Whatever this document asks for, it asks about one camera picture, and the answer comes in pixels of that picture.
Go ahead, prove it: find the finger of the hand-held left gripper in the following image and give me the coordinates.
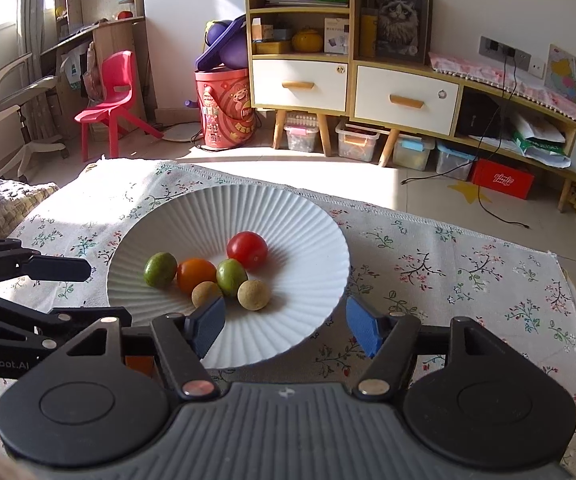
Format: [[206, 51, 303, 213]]
[[0, 289, 134, 352], [0, 237, 92, 288]]

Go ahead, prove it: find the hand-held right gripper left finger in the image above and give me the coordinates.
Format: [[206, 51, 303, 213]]
[[65, 296, 226, 401]]

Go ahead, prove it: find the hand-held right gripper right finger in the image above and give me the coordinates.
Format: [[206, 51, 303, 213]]
[[346, 296, 516, 402]]

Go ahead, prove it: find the brown longan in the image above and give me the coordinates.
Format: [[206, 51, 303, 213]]
[[237, 280, 271, 312], [191, 281, 223, 309]]

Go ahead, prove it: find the small orange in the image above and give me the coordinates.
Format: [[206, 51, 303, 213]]
[[176, 258, 217, 295]]

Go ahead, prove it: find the green jujube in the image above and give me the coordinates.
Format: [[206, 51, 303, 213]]
[[144, 252, 179, 289], [216, 258, 249, 298]]

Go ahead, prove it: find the red tomato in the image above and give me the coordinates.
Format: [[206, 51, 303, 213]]
[[226, 231, 269, 271]]

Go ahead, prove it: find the white ribbed plate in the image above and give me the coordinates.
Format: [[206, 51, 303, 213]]
[[107, 183, 351, 368]]

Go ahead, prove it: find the floral tablecloth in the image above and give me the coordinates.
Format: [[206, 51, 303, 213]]
[[0, 159, 576, 461]]

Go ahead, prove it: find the yellow star floor sticker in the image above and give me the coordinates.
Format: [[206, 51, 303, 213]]
[[448, 180, 494, 207]]

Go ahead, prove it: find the clear storage box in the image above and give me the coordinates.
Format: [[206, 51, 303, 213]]
[[436, 140, 476, 181], [284, 112, 319, 152], [393, 133, 435, 171], [336, 120, 381, 162]]

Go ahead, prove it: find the red plastic chair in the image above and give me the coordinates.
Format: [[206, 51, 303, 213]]
[[74, 51, 163, 162]]

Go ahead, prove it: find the white office chair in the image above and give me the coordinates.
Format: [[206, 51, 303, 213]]
[[0, 35, 67, 182]]

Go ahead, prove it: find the white round floor pad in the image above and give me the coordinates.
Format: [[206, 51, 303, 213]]
[[162, 122, 202, 144]]

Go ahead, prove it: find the red cardboard box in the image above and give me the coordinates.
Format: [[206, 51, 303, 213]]
[[470, 159, 535, 201]]

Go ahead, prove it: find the red printed bucket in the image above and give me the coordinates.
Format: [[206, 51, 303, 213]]
[[194, 67, 257, 150]]

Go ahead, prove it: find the wooden desk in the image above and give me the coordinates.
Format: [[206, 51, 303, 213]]
[[40, 0, 151, 126]]

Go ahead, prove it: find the black box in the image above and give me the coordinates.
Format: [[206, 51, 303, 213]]
[[455, 87, 516, 141]]

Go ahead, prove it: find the green white bag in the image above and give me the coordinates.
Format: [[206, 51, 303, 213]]
[[510, 110, 573, 168]]

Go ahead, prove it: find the low wooden cabinet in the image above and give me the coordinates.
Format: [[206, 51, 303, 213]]
[[352, 60, 576, 213]]

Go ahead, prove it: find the beige curtain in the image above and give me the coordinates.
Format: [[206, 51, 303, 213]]
[[15, 0, 52, 61]]

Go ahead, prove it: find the purple plastic lid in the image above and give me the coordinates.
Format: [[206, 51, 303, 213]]
[[195, 14, 247, 72]]

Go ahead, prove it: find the purple ball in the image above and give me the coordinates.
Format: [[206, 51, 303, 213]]
[[205, 20, 249, 71]]

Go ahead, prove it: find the yellow box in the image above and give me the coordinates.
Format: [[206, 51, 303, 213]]
[[359, 14, 379, 58]]

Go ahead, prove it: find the yellow pumpkin pot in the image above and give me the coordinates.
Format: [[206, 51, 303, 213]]
[[292, 27, 325, 52]]

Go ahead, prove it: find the white carton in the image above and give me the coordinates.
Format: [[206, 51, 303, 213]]
[[324, 17, 351, 55]]

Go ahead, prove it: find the pink cloth runner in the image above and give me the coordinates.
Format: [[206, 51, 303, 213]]
[[428, 52, 576, 133]]

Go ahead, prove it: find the framed cat picture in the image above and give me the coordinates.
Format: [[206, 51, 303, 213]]
[[366, 0, 433, 64]]

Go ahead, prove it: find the wooden shelf cabinet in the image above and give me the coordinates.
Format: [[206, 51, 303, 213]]
[[244, 0, 357, 158]]

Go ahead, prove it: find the black cable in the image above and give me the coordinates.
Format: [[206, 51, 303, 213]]
[[402, 55, 529, 229]]

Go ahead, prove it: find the white drawer wooden handle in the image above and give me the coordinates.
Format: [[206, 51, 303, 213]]
[[355, 66, 459, 136], [251, 59, 349, 111]]

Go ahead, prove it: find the wall socket panel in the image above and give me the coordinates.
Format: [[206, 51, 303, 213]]
[[478, 36, 531, 72]]

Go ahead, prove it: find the wall map poster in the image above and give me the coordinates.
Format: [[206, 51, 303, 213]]
[[545, 45, 576, 107]]

